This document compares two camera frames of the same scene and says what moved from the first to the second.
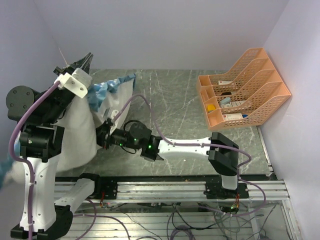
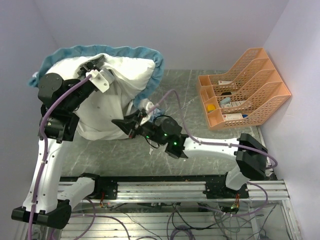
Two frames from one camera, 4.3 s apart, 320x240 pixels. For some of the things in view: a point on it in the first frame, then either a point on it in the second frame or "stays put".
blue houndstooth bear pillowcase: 99,93 → 54,57
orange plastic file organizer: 245,96 stays put
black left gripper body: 61,94 → 82,71
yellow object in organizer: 211,107 stays put
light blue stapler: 224,101 stays put
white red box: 232,117 stays put
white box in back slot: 221,82 stays put
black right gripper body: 106,139 → 139,130
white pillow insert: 79,143 → 96,112
